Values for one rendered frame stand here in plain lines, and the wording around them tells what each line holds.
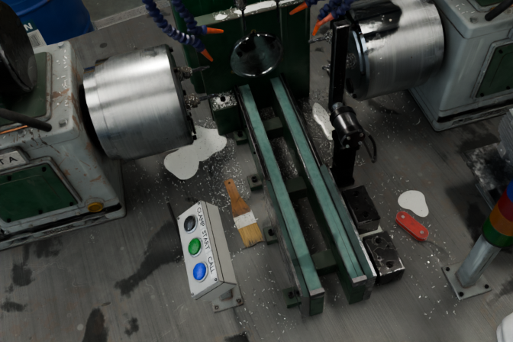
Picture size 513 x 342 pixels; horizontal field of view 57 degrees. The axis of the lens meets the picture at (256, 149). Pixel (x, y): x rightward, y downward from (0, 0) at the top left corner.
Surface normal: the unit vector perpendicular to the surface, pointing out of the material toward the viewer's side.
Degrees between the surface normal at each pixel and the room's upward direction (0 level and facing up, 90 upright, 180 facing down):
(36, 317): 0
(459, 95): 90
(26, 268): 0
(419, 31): 43
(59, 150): 90
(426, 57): 69
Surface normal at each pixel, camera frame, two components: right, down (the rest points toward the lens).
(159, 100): 0.13, 0.15
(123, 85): 0.01, -0.29
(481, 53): 0.26, 0.76
